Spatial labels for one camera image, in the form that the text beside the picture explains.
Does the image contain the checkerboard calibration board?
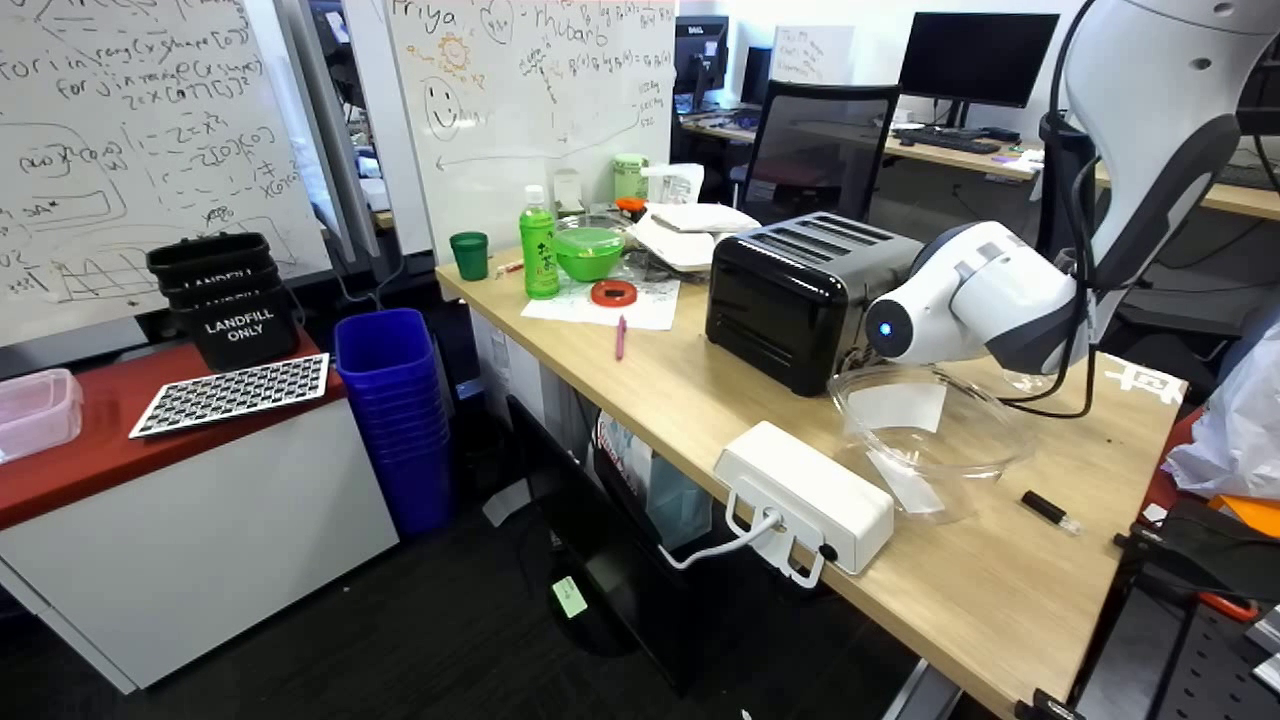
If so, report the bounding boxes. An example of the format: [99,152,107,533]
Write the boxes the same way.
[127,348,337,444]

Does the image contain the white rectangular box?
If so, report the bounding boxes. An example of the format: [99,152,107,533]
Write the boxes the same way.
[711,417,900,582]

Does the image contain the red tape roll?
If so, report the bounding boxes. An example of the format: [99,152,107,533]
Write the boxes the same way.
[586,276,638,311]

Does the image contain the black marker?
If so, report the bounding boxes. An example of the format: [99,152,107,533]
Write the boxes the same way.
[1015,489,1078,535]

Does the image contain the white plastic bag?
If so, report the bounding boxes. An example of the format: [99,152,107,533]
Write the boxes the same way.
[1160,326,1280,507]

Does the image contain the green and white card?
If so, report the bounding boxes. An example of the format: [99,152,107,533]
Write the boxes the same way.
[546,572,593,626]

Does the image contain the black and silver toaster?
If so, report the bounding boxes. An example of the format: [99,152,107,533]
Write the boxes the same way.
[700,210,927,399]

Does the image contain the dark green cup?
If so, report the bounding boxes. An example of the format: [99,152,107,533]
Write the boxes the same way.
[446,230,492,283]

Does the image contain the narrow black monitor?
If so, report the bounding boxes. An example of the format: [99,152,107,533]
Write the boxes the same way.
[670,12,736,102]

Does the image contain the white paper sheet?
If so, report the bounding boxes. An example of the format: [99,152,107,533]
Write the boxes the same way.
[517,272,682,337]

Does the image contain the green bowl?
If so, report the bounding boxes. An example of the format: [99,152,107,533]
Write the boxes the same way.
[553,219,632,287]

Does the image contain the stacked blue bins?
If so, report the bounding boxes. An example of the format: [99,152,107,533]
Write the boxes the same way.
[331,308,458,545]

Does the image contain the whiteboard with drawings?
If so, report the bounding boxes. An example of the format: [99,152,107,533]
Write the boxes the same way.
[380,0,680,257]

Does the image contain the white cable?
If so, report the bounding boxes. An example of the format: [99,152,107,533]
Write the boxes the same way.
[653,486,833,592]

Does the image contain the black mesh office chair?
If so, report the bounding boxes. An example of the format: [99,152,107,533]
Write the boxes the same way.
[736,75,907,234]

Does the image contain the clear plastic storage box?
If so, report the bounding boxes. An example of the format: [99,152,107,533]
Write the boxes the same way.
[0,365,87,469]

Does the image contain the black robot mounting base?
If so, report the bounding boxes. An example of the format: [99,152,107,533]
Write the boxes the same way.
[1062,498,1280,720]

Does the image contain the large whiteboard with equations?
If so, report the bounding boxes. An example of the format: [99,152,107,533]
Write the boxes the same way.
[0,0,337,352]

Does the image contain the wide black monitor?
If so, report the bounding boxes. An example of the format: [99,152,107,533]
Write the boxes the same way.
[894,7,1062,137]

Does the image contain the white cabinet with red top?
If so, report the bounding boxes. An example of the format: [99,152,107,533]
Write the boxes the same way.
[0,337,404,698]

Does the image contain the white paper stack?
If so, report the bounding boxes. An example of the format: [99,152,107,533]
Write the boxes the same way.
[622,196,762,281]

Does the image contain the green can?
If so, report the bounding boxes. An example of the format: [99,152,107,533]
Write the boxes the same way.
[609,152,653,210]

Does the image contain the stacked black bins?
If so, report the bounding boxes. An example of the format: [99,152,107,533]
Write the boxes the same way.
[144,234,309,375]

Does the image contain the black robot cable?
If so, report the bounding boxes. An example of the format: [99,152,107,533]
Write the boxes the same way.
[955,0,1110,423]

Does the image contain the wooden office desk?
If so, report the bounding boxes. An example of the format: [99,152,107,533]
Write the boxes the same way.
[670,111,1280,226]

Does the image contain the green bottle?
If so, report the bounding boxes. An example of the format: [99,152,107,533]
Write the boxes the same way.
[517,181,562,304]

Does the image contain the orange object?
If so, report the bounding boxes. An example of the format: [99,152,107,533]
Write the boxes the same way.
[1215,492,1280,545]

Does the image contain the clear bottle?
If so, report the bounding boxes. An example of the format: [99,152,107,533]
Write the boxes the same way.
[553,163,593,226]

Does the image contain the black keyboard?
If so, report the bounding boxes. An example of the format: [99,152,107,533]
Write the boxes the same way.
[889,119,1025,152]

